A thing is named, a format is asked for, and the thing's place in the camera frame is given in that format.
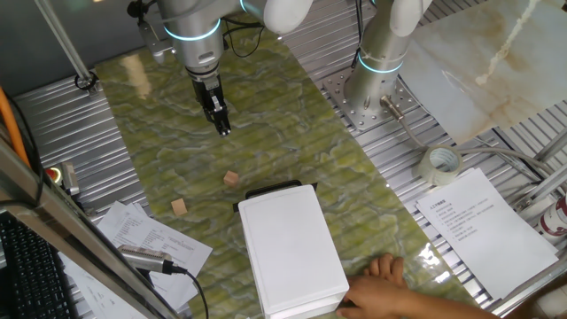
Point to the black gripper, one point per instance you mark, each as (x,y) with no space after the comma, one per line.
(204,95)

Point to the white drawer cabinet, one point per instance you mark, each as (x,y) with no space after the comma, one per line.
(290,248)

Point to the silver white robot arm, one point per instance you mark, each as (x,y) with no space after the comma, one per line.
(195,44)

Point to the person's bare forearm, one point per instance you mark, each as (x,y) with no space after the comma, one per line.
(447,308)

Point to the person's bare hand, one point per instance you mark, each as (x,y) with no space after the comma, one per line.
(376,292)

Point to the green marble pattern mat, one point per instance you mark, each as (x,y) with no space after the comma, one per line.
(186,146)

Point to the small wooden cube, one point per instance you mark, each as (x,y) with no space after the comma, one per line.
(230,178)
(179,207)

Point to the printed paper sheet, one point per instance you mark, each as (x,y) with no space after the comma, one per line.
(95,294)
(150,235)

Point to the emergency stop button box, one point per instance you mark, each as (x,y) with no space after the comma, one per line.
(59,176)

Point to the slanted aluminium pole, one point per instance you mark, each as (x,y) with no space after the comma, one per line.
(66,44)

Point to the clear tape roll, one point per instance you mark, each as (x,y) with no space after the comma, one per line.
(432,170)

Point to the black keyboard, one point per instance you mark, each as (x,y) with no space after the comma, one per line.
(31,274)

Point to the white marble slab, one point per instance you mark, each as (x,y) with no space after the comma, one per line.
(491,62)

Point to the white sheet with short text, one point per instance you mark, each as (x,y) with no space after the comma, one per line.
(487,230)

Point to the aluminium profile rails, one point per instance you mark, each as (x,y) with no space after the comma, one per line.
(547,177)

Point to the red and white can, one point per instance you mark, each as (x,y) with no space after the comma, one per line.
(553,219)

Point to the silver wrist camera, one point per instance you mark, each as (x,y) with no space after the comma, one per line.
(153,42)

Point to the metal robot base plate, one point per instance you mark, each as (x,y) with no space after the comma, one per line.
(354,113)

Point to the aluminium frame bar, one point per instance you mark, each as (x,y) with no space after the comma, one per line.
(66,230)

